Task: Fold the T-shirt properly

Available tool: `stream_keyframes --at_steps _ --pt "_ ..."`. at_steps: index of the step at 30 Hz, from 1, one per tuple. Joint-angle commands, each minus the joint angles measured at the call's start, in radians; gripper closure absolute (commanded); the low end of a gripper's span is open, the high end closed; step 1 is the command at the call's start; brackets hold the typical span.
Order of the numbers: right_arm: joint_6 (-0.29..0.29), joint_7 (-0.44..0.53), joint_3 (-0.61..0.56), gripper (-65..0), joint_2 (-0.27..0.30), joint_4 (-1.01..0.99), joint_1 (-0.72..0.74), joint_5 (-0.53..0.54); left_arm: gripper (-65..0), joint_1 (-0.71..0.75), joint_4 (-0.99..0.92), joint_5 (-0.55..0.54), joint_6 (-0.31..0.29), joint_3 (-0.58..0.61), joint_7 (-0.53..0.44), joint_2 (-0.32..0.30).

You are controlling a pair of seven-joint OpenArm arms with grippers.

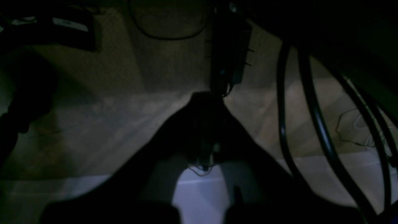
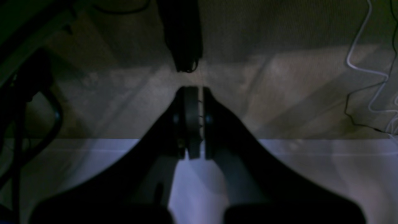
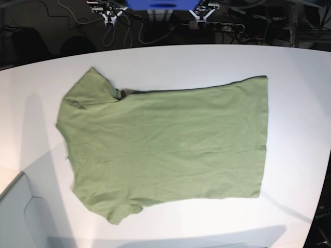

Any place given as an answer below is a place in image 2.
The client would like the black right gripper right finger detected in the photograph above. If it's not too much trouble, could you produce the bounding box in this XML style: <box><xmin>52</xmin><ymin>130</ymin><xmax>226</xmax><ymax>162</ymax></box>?
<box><xmin>203</xmin><ymin>87</ymin><xmax>367</xmax><ymax>224</ymax></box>

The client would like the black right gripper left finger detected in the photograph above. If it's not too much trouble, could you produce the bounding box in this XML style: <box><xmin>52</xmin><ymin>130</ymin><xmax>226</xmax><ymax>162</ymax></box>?
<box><xmin>30</xmin><ymin>86</ymin><xmax>199</xmax><ymax>224</ymax></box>

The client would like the black curved cable loop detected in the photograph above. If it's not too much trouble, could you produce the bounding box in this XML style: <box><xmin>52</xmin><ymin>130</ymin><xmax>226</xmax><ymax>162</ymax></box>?
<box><xmin>0</xmin><ymin>50</ymin><xmax>63</xmax><ymax>224</ymax></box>

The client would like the white cable on floor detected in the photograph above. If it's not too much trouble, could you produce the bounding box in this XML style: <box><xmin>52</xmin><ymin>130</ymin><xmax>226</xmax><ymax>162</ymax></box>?
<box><xmin>346</xmin><ymin>0</ymin><xmax>398</xmax><ymax>134</ymax></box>

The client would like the black table leg post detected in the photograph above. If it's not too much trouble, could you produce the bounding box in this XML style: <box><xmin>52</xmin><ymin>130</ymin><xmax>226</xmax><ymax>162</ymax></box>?
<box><xmin>156</xmin><ymin>0</ymin><xmax>203</xmax><ymax>73</ymax></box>

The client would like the black cable on floor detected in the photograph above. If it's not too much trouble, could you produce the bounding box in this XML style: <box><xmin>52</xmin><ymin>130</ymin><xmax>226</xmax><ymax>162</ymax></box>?
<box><xmin>345</xmin><ymin>0</ymin><xmax>398</xmax><ymax>133</ymax></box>

